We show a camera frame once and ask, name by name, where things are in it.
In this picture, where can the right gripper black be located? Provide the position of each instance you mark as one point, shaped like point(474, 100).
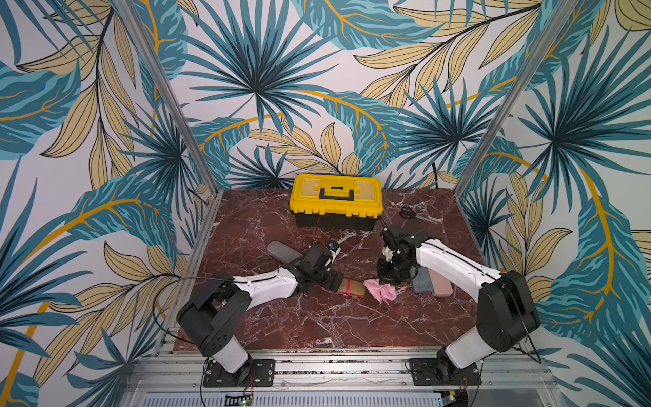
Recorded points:
point(389, 267)

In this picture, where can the brown case with red band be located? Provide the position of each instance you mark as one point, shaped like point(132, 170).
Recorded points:
point(352, 288)

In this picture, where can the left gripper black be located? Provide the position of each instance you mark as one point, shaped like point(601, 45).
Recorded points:
point(329, 285)

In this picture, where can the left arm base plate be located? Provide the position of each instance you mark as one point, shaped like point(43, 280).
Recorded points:
point(259, 373)

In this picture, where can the pink cloth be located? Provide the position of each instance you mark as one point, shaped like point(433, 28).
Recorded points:
point(381, 292)

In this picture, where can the right metal frame post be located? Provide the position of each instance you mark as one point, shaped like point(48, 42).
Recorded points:
point(548, 35)

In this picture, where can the aluminium front rail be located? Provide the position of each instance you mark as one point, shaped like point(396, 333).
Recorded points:
point(341, 377)

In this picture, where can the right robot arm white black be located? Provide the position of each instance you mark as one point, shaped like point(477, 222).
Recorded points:
point(506, 313)

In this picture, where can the yellow black toolbox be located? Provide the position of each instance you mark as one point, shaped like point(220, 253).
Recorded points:
point(337, 202)

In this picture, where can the grey oval eyeglass case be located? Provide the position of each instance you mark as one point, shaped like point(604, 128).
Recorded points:
point(284, 254)

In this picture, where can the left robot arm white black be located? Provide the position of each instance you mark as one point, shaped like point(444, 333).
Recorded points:
point(213, 314)

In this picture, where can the metal frame post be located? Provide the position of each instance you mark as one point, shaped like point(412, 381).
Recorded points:
point(136, 29)
point(548, 35)

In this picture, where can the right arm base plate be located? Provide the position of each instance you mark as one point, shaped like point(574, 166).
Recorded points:
point(436, 372)

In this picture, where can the left metal frame post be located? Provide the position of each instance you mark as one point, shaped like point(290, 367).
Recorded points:
point(136, 29)

